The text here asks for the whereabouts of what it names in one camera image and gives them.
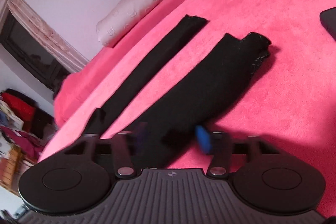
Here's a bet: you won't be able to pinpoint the black pants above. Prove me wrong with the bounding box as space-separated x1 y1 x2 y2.
84 15 270 170

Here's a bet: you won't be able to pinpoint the pink bed blanket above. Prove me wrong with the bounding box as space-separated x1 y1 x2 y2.
42 0 335 217

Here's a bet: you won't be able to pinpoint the cluttered clothes shelf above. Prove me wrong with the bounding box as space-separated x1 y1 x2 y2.
1 89 58 196

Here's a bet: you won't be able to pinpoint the white bolster pillow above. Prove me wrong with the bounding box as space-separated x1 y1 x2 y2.
96 0 159 47

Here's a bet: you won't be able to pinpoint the dark flat object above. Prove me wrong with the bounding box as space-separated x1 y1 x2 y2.
319 7 336 40

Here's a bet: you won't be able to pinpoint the dark window with frame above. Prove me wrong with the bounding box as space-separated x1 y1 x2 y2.
1 0 88 94

